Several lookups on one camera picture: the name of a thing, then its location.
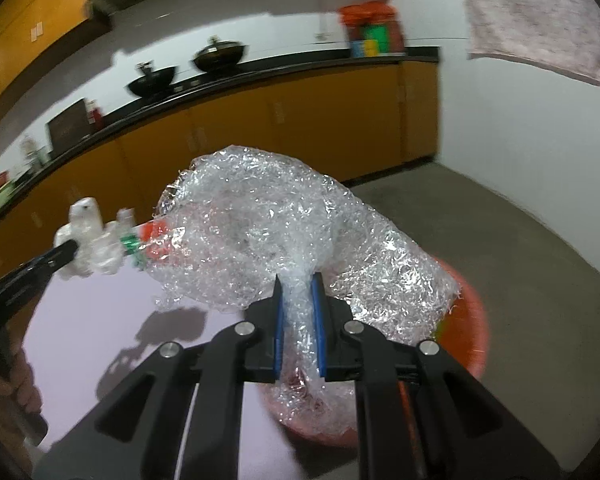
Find white translucent plastic bag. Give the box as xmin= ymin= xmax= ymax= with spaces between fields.
xmin=54 ymin=197 xmax=135 ymax=281

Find bubble wrap sheet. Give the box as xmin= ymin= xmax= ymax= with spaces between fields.
xmin=146 ymin=145 xmax=460 ymax=436

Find dark green plastic bag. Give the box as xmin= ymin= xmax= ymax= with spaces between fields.
xmin=120 ymin=233 xmax=147 ymax=270

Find orange plastic bag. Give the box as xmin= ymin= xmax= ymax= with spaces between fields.
xmin=137 ymin=218 xmax=181 ymax=262

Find lower wooden kitchen cabinets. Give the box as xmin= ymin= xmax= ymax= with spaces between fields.
xmin=0 ymin=47 xmax=441 ymax=278

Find person's left hand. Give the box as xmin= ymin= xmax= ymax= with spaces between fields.
xmin=0 ymin=346 xmax=42 ymax=469

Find glass jar on counter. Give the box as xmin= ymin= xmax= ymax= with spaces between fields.
xmin=20 ymin=136 xmax=47 ymax=174

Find dark cutting board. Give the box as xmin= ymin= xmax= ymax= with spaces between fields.
xmin=47 ymin=99 xmax=92 ymax=159

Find red bottle on counter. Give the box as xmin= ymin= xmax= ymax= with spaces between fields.
xmin=86 ymin=100 xmax=104 ymax=132

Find black wok left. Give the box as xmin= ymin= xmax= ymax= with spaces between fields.
xmin=126 ymin=61 xmax=176 ymax=100

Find black wok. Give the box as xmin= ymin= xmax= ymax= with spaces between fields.
xmin=193 ymin=36 xmax=247 ymax=75
xmin=126 ymin=61 xmax=176 ymax=100

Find black wok right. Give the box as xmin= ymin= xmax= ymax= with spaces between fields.
xmin=193 ymin=36 xmax=247 ymax=75

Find colourful boxes with orange bag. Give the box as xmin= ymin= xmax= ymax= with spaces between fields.
xmin=339 ymin=1 xmax=405 ymax=58

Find hanging floral cloth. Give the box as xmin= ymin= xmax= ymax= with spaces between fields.
xmin=463 ymin=0 xmax=600 ymax=86

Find upper wooden wall cabinet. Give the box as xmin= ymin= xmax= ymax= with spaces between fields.
xmin=0 ymin=0 xmax=111 ymax=121

